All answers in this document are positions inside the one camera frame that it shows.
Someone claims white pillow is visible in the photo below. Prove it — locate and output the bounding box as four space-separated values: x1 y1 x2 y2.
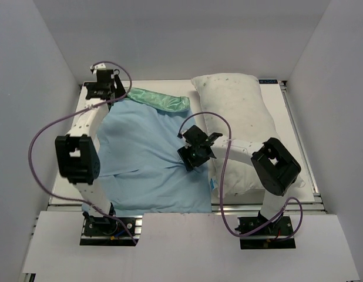
190 72 306 198

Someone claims blue green satin pillowcase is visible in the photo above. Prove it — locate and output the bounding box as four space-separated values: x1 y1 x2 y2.
97 88 211 216

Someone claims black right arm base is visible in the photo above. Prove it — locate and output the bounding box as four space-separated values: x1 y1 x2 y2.
235 216 296 250

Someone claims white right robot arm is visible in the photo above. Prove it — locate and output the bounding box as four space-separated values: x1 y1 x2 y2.
177 125 301 234

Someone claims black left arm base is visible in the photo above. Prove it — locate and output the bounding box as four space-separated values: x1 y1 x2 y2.
79 212 140 247

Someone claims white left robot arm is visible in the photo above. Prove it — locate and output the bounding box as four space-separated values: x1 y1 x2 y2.
55 63 126 234

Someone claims dark label sticker right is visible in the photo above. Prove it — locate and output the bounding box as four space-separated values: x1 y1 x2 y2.
258 79 278 85

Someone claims white foreground board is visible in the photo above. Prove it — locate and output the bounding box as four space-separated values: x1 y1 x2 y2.
23 211 359 281

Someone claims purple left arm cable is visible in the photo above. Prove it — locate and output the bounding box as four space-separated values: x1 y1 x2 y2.
28 61 138 245

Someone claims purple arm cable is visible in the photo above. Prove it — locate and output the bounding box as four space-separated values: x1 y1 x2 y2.
178 110 304 237
28 61 138 245

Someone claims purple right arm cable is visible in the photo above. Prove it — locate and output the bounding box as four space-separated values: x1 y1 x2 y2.
178 110 304 237

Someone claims aluminium table frame rail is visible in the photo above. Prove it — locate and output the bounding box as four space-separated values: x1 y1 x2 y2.
279 80 328 214

